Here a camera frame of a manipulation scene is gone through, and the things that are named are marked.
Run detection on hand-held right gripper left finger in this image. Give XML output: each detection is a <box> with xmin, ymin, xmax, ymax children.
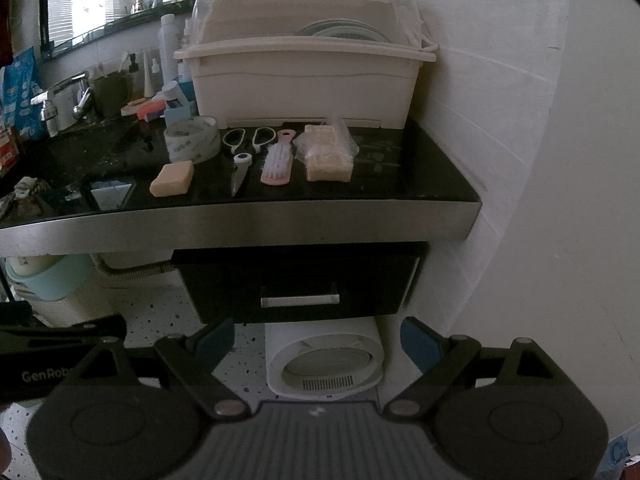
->
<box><xmin>65</xmin><ymin>316</ymin><xmax>253</xmax><ymax>420</ymax></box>

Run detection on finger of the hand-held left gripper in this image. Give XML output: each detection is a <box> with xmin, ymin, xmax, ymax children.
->
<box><xmin>0</xmin><ymin>314</ymin><xmax>127</xmax><ymax>348</ymax></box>

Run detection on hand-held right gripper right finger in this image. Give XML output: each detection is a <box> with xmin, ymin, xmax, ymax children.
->
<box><xmin>382</xmin><ymin>316</ymin><xmax>571</xmax><ymax>420</ymax></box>

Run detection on black drawer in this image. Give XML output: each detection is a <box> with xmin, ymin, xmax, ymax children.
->
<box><xmin>171</xmin><ymin>241</ymin><xmax>430</xmax><ymax>327</ymax></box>

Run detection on light blue bucket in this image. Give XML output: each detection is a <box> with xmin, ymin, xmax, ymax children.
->
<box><xmin>4</xmin><ymin>254</ymin><xmax>97</xmax><ymax>312</ymax></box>

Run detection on white round bin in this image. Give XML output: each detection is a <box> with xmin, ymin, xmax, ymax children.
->
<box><xmin>264</xmin><ymin>315</ymin><xmax>386</xmax><ymax>402</ymax></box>

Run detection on crumpled rag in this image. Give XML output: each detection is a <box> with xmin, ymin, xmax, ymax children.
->
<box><xmin>12</xmin><ymin>175</ymin><xmax>52</xmax><ymax>199</ymax></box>

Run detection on pink scrub brush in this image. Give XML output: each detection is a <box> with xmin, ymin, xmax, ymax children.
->
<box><xmin>260</xmin><ymin>129</ymin><xmax>297</xmax><ymax>187</ymax></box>

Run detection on red printed packet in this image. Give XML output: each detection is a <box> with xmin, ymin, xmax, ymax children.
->
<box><xmin>0</xmin><ymin>124</ymin><xmax>22</xmax><ymax>172</ymax></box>

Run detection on clear tape roll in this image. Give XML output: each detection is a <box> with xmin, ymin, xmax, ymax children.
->
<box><xmin>163</xmin><ymin>115</ymin><xmax>221</xmax><ymax>164</ymax></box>

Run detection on yellow sponges in plastic wrap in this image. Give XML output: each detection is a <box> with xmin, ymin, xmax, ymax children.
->
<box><xmin>292</xmin><ymin>116</ymin><xmax>360</xmax><ymax>183</ymax></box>

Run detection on pink orange sponge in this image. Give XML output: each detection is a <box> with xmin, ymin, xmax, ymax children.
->
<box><xmin>124</xmin><ymin>98</ymin><xmax>166</xmax><ymax>122</ymax></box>

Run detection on chrome faucet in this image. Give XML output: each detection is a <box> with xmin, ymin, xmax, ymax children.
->
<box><xmin>30</xmin><ymin>72</ymin><xmax>97</xmax><ymax>137</ymax></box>

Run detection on blue crumpled item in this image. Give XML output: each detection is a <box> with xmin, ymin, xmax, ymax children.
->
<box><xmin>606</xmin><ymin>434</ymin><xmax>637</xmax><ymax>467</ymax></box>

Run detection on light blue box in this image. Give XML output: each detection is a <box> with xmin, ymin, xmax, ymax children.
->
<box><xmin>164</xmin><ymin>97</ymin><xmax>199</xmax><ymax>124</ymax></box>

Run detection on olive green cup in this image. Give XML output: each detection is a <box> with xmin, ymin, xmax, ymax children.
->
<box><xmin>92</xmin><ymin>72</ymin><xmax>131</xmax><ymax>119</ymax></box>

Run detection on blue printed packet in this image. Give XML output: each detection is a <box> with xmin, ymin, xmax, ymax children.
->
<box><xmin>0</xmin><ymin>47</ymin><xmax>47</xmax><ymax>142</ymax></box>

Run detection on white tube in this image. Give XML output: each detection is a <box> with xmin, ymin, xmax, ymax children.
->
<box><xmin>159</xmin><ymin>80</ymin><xmax>194</xmax><ymax>107</ymax></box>

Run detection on black pump bottle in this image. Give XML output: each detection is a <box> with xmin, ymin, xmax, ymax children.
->
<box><xmin>127</xmin><ymin>52</ymin><xmax>146</xmax><ymax>102</ymax></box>

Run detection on white electric toothbrush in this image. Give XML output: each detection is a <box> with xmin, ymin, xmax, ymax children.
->
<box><xmin>143</xmin><ymin>50</ymin><xmax>156</xmax><ymax>99</ymax></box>

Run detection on beige dish rack with lid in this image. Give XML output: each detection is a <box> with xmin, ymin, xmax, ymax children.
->
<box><xmin>173</xmin><ymin>0</ymin><xmax>439</xmax><ymax>130</ymax></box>

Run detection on flexible metal hose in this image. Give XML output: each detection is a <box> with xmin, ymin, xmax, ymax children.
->
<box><xmin>91</xmin><ymin>255</ymin><xmax>174</xmax><ymax>279</ymax></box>

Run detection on white handled scissors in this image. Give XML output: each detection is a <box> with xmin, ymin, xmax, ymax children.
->
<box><xmin>222</xmin><ymin>127</ymin><xmax>277</xmax><ymax>155</ymax></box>

